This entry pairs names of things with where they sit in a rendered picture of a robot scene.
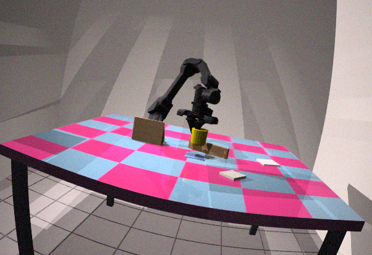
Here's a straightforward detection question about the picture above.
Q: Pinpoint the yellow cup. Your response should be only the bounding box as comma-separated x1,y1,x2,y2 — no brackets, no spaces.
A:
190,127,208,146

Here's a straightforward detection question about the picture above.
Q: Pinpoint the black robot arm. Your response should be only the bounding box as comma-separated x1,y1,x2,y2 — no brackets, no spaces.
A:
148,58,221,122

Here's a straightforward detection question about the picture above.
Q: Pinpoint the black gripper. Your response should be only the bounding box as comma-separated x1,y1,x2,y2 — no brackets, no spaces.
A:
177,99,218,134

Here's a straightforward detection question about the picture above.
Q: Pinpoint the white square tile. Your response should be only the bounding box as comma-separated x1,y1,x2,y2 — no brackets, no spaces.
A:
256,159,280,167

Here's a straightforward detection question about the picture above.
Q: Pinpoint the cream flat square tile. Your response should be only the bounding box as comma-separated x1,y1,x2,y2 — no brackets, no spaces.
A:
219,170,247,180

